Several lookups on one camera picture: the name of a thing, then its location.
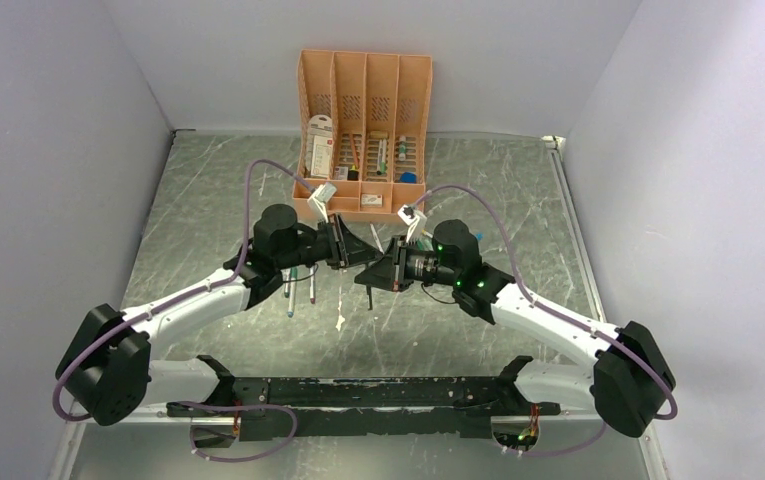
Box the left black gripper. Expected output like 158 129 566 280
277 214 382 271

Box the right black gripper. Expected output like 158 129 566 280
357 235 459 292

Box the yellow cap purple tip pen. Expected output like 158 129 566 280
309 273 317 305

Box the pink cap yellow tip pen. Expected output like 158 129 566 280
369 223 383 252

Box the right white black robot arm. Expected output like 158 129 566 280
355 220 676 438

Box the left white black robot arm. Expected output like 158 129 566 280
53 204 380 426

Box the green cap pen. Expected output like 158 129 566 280
287 267 299 318

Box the small white box in organizer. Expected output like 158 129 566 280
360 194 384 207

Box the blue object in organizer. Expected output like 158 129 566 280
399 172 418 184

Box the white packet in organizer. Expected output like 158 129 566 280
305 114 334 178

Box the orange desk organizer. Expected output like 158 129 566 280
293 49 433 223

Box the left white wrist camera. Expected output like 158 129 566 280
307 182 337 222

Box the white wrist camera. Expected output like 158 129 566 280
397 204 427 243
307 182 337 222

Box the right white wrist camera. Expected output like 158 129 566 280
397 204 427 243

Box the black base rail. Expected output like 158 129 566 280
167 376 560 441

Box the aluminium frame rail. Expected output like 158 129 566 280
540 135 655 425

